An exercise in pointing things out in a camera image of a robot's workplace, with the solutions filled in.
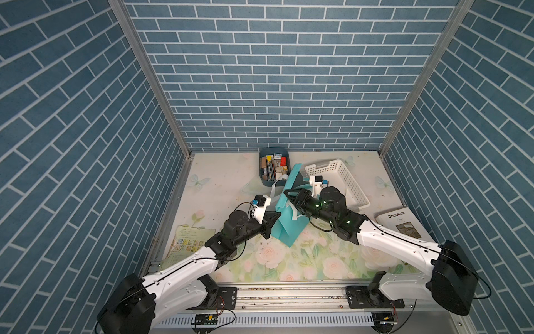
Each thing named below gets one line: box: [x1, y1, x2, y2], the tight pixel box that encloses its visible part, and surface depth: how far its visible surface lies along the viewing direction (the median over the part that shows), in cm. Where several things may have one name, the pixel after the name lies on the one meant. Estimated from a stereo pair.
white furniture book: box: [375, 206, 435, 243], surface depth 91 cm
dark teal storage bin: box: [258, 146, 292, 188], surface depth 115 cm
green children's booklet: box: [159, 225, 217, 271], surface depth 90 cm
